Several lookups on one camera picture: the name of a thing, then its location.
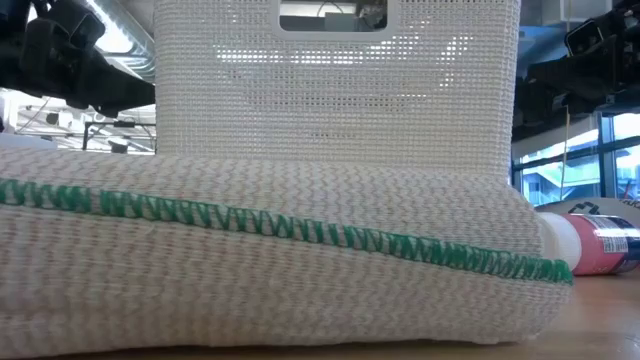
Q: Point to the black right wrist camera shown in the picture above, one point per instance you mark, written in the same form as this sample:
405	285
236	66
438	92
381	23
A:
585	37

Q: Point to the pink bottle with white cap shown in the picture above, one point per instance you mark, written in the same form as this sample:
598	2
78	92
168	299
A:
595	245

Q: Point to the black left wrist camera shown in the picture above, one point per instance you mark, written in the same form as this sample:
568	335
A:
65	32

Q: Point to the white woven bandage, green stitching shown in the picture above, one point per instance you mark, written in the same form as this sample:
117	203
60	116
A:
250	300

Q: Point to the silver round ceiling duct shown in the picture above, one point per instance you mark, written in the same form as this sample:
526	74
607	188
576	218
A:
135	45

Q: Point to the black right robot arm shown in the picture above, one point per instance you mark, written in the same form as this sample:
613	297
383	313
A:
627	20

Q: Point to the black metal stand frame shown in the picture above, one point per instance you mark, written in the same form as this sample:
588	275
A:
120	123

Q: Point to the white packet with black print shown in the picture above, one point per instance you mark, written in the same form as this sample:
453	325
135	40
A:
560	206

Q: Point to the white perforated plastic basket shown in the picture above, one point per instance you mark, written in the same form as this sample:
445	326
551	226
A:
325	100

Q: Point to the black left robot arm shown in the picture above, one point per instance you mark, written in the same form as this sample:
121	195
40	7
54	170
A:
12	40

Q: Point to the dark window frame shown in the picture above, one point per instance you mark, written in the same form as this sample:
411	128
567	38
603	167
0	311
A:
606	160

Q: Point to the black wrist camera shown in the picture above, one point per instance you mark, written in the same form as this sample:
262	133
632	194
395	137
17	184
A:
65	32
585	37

